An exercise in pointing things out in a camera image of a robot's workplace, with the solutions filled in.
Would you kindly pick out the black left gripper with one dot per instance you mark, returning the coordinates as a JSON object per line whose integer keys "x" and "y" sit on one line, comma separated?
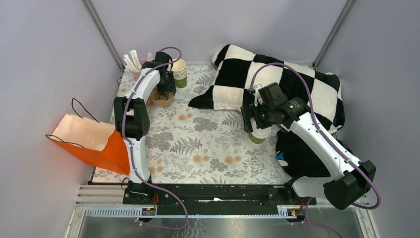
{"x": 171, "y": 87}

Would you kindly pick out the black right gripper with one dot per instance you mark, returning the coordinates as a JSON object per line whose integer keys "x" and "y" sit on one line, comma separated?
{"x": 250, "y": 111}

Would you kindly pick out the brown cardboard cup carrier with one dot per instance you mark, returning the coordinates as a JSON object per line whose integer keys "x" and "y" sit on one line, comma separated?
{"x": 161, "y": 100}

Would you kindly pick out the white plastic cup lid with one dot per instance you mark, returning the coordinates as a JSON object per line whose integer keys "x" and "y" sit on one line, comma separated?
{"x": 262, "y": 131}

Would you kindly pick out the orange paper bag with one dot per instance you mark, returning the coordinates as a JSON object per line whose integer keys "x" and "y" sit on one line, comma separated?
{"x": 94, "y": 142}

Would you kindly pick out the green paper coffee cup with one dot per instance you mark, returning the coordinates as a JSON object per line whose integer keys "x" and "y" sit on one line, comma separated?
{"x": 257, "y": 138}

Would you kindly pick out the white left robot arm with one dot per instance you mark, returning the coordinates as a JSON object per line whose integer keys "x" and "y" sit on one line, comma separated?
{"x": 133, "y": 123}

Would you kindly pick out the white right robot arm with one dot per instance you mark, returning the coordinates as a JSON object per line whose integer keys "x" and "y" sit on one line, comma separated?
{"x": 348, "y": 177}

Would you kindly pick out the stack of green paper cups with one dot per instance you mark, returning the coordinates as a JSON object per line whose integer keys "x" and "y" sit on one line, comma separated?
{"x": 179, "y": 70}

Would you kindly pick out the pink straw holder cup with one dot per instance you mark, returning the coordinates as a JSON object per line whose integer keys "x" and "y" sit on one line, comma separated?
{"x": 137, "y": 74}

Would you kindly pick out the black white checkered blanket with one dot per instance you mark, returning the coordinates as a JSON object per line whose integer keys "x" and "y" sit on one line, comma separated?
{"x": 238, "y": 69}

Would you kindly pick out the blue white small object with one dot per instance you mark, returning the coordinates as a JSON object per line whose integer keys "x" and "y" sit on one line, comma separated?
{"x": 280, "y": 159}

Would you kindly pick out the floral patterned table mat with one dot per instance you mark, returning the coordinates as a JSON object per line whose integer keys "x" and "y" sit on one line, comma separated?
{"x": 188, "y": 145}

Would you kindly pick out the black cloth bundle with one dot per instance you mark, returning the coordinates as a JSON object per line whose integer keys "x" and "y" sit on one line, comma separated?
{"x": 302, "y": 161}

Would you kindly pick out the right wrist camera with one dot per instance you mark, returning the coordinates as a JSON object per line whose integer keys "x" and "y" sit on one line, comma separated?
{"x": 256, "y": 92}

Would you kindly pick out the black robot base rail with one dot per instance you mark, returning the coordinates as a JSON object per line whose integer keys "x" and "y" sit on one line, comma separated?
{"x": 214, "y": 199}

